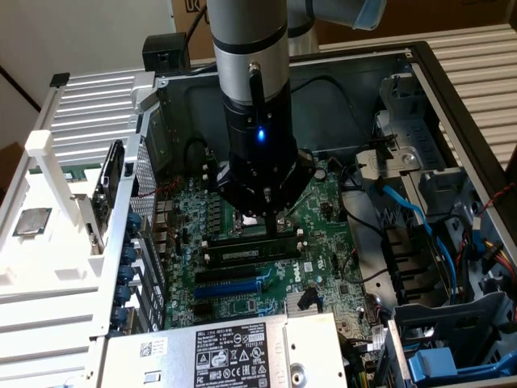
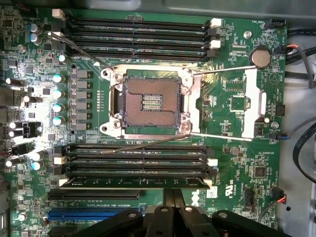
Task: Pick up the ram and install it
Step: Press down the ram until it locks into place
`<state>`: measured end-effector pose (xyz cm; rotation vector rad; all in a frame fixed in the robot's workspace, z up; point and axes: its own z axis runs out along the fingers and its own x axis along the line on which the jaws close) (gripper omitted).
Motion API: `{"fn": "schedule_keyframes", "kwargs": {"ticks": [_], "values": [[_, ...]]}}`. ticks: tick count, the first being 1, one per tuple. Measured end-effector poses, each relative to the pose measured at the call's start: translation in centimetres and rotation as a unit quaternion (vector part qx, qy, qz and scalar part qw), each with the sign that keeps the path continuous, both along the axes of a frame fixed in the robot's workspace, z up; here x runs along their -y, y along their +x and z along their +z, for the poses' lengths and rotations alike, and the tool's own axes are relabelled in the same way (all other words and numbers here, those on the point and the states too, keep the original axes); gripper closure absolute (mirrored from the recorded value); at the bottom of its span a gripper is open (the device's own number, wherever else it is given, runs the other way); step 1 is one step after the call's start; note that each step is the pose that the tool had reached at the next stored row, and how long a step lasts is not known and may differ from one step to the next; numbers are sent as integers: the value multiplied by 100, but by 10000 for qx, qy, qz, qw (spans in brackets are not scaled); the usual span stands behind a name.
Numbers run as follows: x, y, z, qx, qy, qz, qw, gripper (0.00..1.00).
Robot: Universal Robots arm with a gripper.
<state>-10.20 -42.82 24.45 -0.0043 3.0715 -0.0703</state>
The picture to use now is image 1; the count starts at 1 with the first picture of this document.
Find black wrist connector plug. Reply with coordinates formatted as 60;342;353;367
246;60;267;122

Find blue plastic disk caddy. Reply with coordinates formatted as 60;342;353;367
406;346;509;383

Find power connector coloured wires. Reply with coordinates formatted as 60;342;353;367
481;237;517;276

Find black box device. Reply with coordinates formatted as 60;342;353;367
141;34;191;76

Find white parts rack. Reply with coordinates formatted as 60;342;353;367
0;129;112;302

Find red black twisted wire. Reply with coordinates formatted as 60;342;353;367
473;182;517;217
132;175;183;200

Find grey metal disk bay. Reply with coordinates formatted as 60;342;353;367
385;290;517;388

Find thin black cable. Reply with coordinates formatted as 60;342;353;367
183;136;212;178
338;159;391;246
342;248;391;289

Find graphics card with metal bracket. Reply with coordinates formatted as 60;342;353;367
71;139;127;259

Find light blue SATA wire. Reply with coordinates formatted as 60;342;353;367
368;176;460;310

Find thin steel locking lever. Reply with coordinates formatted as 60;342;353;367
204;149;222;173

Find plain brown cardboard box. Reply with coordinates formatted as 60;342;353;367
314;0;517;44

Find silver metal drive bracket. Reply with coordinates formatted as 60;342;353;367
354;145;420;192

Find silver finned heat sink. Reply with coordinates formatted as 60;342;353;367
284;289;322;315

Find green RAM stick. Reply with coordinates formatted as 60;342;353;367
28;162;103;182
206;237;302;268

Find long black expansion slot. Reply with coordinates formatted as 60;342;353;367
195;264;259;285

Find green Dell motherboard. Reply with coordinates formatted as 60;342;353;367
155;155;379;339

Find black plastic bracket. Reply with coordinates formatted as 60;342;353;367
380;225;448;305

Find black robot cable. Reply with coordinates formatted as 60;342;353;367
183;3;221;78

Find printed brown cardboard box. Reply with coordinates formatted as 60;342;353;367
171;0;211;36

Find open grey PC case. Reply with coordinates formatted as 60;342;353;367
95;40;517;388

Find silver power supply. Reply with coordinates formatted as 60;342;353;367
96;310;349;388

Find silver CPU chip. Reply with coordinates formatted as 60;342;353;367
11;207;53;238

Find silver CPU socket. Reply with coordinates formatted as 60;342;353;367
230;200;270;238

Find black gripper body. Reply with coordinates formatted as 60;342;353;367
221;85;318;218

